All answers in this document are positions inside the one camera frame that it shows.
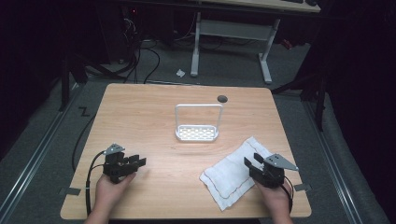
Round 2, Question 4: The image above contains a white-legged wooden desk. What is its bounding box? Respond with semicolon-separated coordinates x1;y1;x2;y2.
189;0;322;85

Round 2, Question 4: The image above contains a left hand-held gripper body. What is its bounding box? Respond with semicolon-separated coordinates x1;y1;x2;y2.
102;143;138;185

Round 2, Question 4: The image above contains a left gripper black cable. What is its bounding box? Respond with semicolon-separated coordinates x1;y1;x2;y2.
85;150;107;217

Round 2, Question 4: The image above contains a person's left hand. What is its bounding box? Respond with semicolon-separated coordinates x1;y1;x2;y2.
91;172;137;217

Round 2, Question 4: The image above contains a black metal stand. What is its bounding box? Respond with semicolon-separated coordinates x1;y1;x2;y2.
57;46;125;113
270;55;330;133

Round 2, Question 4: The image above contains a metal floor rail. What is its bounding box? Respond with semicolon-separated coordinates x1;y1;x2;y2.
0;83;82;218
302;100;364;224

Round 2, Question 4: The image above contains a grey tape piece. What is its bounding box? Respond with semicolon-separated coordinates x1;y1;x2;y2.
293;183;313;192
58;186;82;197

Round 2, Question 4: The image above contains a bundle of black cables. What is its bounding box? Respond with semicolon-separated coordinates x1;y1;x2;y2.
120;12;162;85

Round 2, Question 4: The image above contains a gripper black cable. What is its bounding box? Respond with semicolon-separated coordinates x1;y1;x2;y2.
85;150;107;217
280;175;295;215

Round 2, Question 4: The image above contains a white rack with handle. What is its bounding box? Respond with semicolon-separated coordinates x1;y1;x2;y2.
174;103;225;143

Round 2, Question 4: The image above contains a person's right hand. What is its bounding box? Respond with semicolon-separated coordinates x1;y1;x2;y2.
254;181;291;217

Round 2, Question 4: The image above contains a white cloth with red stitching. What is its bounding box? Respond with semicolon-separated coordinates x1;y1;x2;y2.
199;135;276;212

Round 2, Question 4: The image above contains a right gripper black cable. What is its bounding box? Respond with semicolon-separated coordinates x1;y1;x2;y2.
280;175;295;215

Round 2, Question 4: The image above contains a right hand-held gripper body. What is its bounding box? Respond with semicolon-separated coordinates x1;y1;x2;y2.
251;153;300;189

